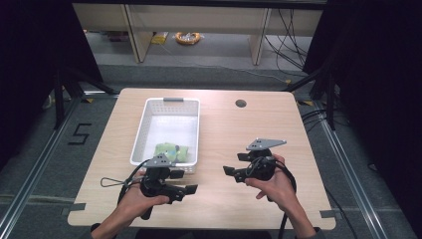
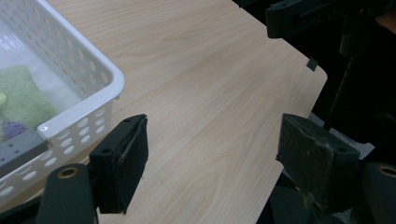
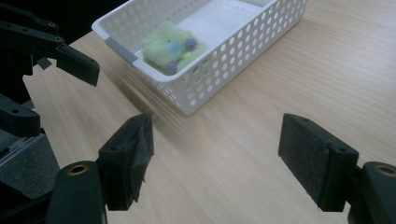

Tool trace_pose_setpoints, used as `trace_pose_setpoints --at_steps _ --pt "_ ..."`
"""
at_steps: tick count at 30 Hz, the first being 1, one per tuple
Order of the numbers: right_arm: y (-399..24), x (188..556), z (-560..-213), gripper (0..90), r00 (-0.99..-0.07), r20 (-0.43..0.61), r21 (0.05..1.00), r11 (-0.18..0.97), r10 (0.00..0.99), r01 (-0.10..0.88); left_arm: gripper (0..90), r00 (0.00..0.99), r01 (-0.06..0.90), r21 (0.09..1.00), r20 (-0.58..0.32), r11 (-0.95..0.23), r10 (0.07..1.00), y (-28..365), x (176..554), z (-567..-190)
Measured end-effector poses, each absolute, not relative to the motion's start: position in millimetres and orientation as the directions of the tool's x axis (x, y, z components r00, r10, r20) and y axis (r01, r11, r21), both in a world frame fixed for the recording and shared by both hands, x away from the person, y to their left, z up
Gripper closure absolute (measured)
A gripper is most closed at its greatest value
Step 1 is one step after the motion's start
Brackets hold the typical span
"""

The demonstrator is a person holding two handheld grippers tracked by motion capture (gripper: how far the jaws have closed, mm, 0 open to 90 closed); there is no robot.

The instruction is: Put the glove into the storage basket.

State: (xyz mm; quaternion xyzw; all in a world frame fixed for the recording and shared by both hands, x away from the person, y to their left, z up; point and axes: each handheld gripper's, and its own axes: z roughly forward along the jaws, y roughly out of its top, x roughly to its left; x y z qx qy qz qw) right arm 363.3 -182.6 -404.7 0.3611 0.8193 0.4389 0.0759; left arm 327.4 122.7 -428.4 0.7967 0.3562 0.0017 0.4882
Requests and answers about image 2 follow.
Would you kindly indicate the grey tape piece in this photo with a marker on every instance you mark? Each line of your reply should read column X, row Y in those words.
column 312, row 64

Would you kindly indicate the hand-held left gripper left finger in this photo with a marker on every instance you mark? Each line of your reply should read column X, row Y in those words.
column 121, row 161

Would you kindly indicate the white perforated plastic basket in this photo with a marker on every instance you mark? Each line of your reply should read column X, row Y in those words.
column 77, row 84

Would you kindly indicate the green dotted socks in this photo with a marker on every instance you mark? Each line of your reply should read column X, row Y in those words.
column 25, row 99

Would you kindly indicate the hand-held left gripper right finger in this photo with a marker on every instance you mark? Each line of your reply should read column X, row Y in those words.
column 314, row 161

